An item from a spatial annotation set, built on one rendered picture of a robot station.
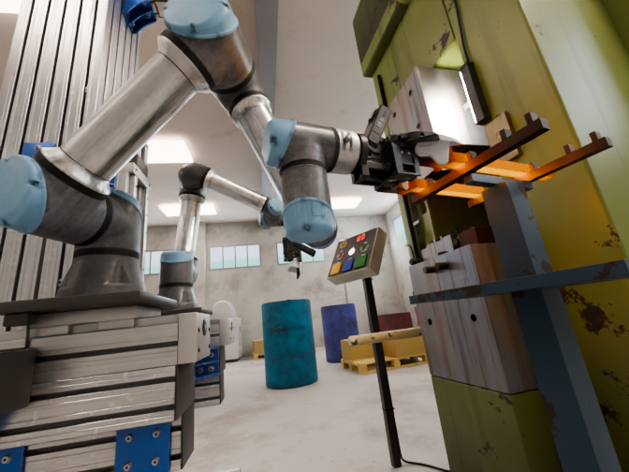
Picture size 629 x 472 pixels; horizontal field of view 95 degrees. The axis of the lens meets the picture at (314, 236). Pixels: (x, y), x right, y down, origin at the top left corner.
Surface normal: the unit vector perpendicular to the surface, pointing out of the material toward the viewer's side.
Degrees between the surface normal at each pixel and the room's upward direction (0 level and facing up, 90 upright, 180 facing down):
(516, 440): 90
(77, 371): 90
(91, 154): 119
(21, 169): 95
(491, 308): 90
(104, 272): 72
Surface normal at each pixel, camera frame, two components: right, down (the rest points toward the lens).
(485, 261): 0.23, -0.29
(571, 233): -0.97, 0.04
